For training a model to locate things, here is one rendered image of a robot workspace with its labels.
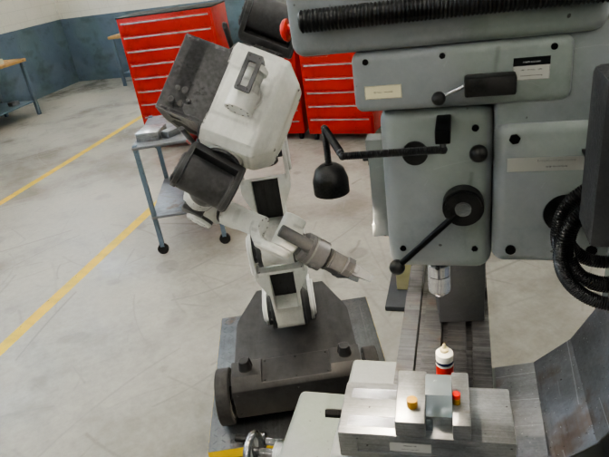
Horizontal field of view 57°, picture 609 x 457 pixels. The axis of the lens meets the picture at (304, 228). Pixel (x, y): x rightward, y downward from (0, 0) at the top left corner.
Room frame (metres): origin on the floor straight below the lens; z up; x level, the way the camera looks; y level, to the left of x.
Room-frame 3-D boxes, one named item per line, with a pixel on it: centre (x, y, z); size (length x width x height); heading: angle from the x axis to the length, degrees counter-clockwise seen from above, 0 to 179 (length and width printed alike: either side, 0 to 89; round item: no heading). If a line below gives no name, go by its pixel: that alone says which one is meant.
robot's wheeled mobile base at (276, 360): (1.79, 0.10, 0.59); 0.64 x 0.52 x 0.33; 0
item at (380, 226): (1.03, -0.16, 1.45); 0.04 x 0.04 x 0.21; 72
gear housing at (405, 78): (0.99, -0.31, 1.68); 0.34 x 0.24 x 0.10; 72
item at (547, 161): (0.94, -0.45, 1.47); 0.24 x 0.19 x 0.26; 162
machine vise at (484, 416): (0.87, -0.19, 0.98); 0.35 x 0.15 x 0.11; 74
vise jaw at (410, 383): (0.87, -0.17, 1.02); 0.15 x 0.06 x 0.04; 164
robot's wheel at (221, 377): (1.55, 0.37, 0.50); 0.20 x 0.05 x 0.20; 0
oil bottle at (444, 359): (1.02, -0.28, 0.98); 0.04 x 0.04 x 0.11
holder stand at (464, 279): (1.33, -0.41, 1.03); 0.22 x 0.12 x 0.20; 169
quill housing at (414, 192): (1.00, -0.27, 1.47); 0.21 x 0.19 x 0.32; 162
